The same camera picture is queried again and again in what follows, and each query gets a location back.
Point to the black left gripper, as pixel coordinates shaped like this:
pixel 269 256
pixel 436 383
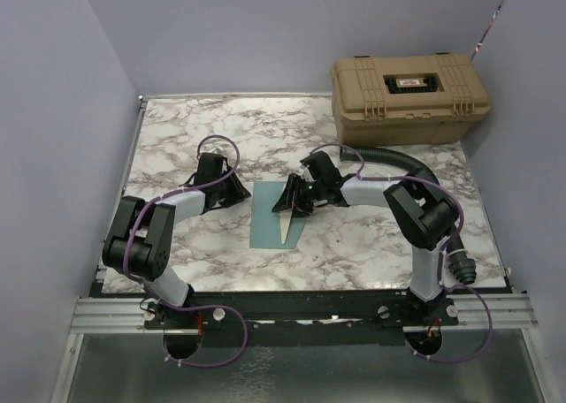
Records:
pixel 238 194

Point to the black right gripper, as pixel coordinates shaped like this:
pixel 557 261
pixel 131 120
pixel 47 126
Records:
pixel 299 207

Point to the beige paper letter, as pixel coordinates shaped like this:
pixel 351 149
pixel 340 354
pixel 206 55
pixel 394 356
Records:
pixel 285 219

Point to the light blue paper envelope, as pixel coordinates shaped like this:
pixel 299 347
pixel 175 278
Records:
pixel 265 226

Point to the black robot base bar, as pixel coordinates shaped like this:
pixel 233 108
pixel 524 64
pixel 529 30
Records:
pixel 229 319

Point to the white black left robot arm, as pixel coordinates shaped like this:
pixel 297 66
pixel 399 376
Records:
pixel 139 242

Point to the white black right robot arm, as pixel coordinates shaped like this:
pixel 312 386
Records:
pixel 429 217

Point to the tan plastic tool case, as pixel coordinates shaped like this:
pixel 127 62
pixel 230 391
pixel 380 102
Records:
pixel 395 101

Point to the aluminium rail frame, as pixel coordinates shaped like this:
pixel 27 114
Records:
pixel 492 355

